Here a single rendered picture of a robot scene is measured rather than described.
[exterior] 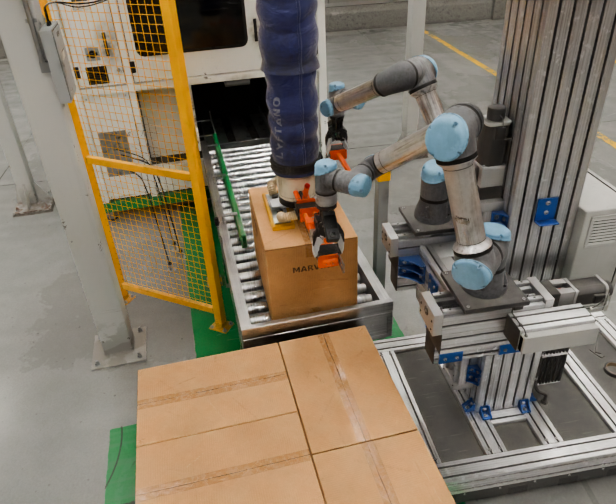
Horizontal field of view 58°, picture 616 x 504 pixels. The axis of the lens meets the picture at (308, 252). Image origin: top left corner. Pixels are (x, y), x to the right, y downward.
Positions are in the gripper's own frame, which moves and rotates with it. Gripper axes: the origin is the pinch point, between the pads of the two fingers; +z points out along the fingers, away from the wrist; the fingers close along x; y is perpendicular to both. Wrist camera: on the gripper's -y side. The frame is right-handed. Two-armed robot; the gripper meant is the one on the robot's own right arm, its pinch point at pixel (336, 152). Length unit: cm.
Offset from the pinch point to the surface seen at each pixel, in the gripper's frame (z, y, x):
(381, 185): 17.2, 9.3, 21.1
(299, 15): -73, 41, -23
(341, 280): 34, 61, -14
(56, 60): -57, 3, -118
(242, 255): 53, 0, -53
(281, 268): 23, 61, -40
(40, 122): -31, -1, -133
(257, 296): 54, 37, -50
